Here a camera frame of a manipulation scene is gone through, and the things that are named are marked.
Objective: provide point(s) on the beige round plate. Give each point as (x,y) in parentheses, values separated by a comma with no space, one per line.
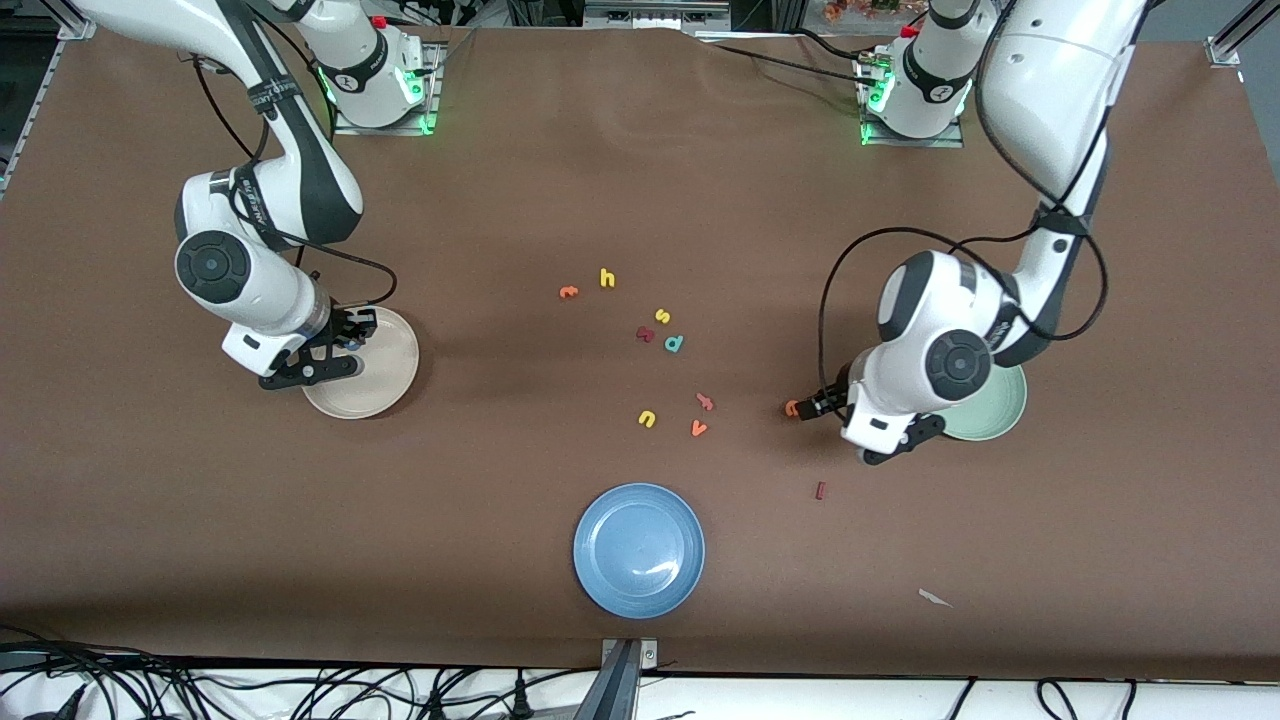
(385,375)

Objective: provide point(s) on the aluminium arm base plate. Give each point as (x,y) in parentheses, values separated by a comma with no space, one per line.
(915,143)
(385,130)

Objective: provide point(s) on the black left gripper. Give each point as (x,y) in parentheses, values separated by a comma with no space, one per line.
(833,398)

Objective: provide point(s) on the blue round plate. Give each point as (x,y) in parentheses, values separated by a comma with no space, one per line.
(638,550)

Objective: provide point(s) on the black power plug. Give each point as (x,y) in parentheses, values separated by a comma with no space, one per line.
(435,708)
(520,698)

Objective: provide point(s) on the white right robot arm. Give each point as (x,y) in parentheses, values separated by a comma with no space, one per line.
(250,280)

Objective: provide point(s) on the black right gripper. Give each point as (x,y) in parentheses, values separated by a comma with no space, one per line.
(346,327)

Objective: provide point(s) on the white paper scrap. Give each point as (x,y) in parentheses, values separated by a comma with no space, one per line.
(932,597)

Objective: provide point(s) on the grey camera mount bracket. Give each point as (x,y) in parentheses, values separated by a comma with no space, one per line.
(645,655)

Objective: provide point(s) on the orange floral decoration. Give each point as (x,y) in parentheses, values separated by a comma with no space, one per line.
(860,10)

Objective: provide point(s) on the green round plate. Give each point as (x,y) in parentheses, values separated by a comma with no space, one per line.
(1000,405)

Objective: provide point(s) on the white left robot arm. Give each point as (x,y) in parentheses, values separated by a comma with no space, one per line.
(1050,90)

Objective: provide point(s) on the aluminium frame rail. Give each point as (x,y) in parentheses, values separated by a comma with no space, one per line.
(1222,47)
(72,30)

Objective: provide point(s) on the grey power strip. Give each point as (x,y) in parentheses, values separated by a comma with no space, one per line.
(655,14)

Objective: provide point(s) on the brown table cover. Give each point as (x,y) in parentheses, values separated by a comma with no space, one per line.
(600,150)

